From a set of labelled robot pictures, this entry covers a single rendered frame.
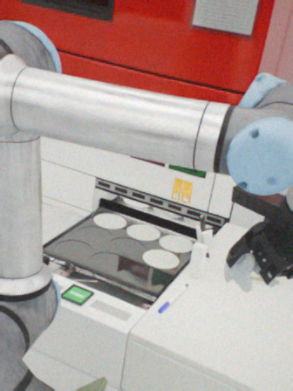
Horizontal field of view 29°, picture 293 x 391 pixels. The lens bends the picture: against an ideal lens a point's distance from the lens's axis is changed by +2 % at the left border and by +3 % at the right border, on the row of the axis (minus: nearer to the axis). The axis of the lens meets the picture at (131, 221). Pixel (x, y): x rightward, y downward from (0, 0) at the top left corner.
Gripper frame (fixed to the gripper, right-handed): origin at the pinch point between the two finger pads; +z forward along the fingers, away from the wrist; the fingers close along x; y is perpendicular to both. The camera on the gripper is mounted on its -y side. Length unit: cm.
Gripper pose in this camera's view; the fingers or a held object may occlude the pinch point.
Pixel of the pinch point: (235, 271)
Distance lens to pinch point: 96.3
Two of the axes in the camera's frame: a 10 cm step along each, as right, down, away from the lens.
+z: -3.2, 6.0, 7.3
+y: 3.8, 7.9, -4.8
